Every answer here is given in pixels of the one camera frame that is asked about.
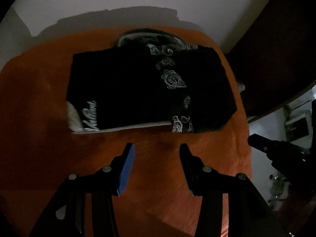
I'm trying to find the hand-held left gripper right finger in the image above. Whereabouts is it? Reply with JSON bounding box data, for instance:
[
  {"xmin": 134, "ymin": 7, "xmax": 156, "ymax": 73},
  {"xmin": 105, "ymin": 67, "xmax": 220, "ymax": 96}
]
[{"xmin": 179, "ymin": 143, "xmax": 289, "ymax": 237}]

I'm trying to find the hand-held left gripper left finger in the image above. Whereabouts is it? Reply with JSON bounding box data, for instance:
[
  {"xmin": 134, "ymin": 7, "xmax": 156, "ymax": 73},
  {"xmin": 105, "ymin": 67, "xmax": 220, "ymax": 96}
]
[{"xmin": 30, "ymin": 142, "xmax": 136, "ymax": 237}]

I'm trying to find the white furniture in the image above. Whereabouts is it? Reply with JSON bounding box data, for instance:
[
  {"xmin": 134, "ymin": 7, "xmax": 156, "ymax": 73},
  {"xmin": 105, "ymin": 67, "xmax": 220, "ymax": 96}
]
[{"xmin": 285, "ymin": 112, "xmax": 312, "ymax": 142}]

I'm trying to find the black garment with white print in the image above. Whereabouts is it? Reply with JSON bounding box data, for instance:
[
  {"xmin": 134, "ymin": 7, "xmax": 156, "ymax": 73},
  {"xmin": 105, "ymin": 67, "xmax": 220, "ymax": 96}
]
[{"xmin": 65, "ymin": 43, "xmax": 238, "ymax": 135}]

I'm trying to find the orange blanket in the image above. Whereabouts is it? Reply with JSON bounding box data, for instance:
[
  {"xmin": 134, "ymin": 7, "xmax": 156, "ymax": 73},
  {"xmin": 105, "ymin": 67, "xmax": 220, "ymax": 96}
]
[{"xmin": 0, "ymin": 26, "xmax": 255, "ymax": 237}]

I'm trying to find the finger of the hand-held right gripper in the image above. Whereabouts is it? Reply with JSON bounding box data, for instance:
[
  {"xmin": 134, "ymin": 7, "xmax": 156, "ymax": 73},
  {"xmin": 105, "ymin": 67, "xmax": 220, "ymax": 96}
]
[{"xmin": 247, "ymin": 133, "xmax": 280, "ymax": 160}]

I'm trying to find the dark wooden door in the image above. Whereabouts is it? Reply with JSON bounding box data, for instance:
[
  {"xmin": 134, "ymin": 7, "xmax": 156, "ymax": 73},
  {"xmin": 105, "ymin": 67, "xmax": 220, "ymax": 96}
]
[{"xmin": 221, "ymin": 0, "xmax": 316, "ymax": 122}]

